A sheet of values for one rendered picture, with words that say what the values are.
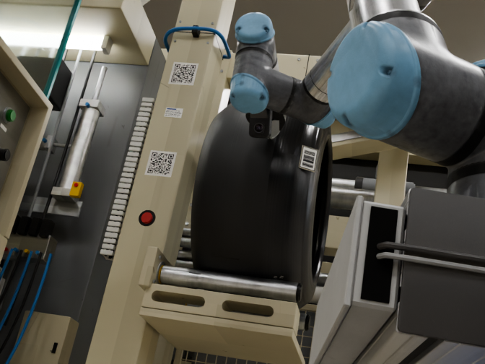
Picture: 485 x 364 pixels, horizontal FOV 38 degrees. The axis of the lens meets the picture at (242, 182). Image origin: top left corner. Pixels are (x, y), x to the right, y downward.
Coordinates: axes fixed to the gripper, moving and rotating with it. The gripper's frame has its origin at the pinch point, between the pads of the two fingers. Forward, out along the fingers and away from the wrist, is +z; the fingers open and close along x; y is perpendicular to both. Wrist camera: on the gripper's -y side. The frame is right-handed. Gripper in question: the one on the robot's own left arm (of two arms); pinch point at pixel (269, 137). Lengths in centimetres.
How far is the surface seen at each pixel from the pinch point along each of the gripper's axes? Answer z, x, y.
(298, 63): 40, 5, 58
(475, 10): 277, -76, 329
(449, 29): 302, -59, 332
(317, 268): 46.2, -10.8, -10.6
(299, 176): 3.3, -8.3, -7.9
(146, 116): 19.5, 40.6, 17.2
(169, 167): 20.0, 29.8, 1.5
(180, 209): 27.2, 25.9, -7.1
